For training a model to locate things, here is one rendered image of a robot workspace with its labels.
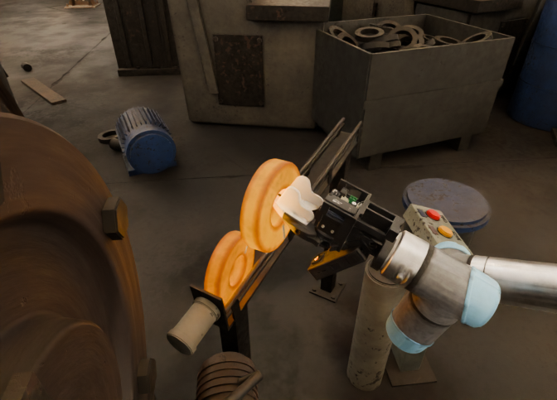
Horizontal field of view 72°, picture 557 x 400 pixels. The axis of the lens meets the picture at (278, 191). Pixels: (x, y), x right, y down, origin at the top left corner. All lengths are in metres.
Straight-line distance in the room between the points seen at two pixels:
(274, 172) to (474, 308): 0.33
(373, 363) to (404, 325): 0.69
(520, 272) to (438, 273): 0.18
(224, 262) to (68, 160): 0.57
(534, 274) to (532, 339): 1.13
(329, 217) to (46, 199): 0.43
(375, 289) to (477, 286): 0.53
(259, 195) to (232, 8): 2.28
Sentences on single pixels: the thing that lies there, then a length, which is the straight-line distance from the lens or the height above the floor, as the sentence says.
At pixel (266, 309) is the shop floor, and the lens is 1.65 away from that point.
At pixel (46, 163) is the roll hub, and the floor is 1.21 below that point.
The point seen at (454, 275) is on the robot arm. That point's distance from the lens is 0.58.
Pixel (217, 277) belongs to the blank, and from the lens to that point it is 0.75.
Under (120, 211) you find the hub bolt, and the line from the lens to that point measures 0.24.
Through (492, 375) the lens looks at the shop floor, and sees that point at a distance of 1.67.
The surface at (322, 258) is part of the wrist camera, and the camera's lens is 0.65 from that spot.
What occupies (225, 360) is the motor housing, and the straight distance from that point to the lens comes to 0.90.
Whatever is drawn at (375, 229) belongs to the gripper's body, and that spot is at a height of 0.94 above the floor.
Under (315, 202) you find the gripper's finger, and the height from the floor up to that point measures 0.92.
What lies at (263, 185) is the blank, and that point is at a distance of 0.58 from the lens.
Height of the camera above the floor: 1.29
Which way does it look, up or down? 35 degrees down
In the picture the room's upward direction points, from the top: straight up
